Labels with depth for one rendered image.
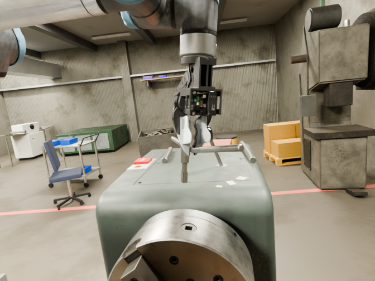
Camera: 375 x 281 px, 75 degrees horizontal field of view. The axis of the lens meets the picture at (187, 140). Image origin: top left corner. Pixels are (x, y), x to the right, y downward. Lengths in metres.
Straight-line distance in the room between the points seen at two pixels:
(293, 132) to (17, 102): 9.76
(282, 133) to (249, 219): 4.75
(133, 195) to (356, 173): 3.57
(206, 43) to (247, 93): 8.76
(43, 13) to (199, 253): 0.49
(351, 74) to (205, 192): 3.34
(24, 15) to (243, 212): 0.58
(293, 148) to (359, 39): 2.15
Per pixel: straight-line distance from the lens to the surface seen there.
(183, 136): 0.54
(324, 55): 3.72
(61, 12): 0.48
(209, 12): 0.53
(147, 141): 5.14
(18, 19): 0.52
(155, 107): 9.26
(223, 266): 0.52
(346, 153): 3.88
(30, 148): 9.14
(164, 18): 0.54
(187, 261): 0.52
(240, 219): 0.64
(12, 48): 0.74
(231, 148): 0.40
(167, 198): 0.66
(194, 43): 0.51
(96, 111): 9.91
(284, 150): 5.01
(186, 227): 0.54
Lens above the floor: 1.50
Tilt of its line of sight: 10 degrees down
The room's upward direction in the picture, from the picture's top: 6 degrees counter-clockwise
